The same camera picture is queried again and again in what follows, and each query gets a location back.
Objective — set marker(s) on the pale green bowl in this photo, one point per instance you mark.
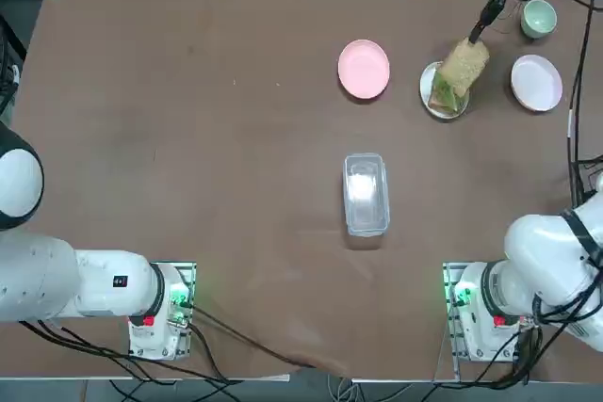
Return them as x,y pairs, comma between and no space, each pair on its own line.
538,18

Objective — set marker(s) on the brown bread slice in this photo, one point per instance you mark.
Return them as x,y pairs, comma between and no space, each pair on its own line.
434,103
464,68

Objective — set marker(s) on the green lettuce leaf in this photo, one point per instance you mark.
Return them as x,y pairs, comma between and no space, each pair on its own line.
443,89

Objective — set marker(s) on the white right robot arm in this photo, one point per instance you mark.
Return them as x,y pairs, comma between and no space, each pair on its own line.
532,256

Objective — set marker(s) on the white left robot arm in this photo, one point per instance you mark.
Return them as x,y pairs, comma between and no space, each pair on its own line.
37,279

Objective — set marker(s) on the white round plate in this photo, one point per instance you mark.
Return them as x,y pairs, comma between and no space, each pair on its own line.
537,82
426,79

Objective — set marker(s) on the pink round plate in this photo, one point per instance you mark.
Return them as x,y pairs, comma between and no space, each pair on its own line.
363,70

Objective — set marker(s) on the white cup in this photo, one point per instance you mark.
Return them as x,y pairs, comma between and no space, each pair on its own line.
599,181

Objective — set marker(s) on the clear plastic food container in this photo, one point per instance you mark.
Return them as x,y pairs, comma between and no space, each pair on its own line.
366,195

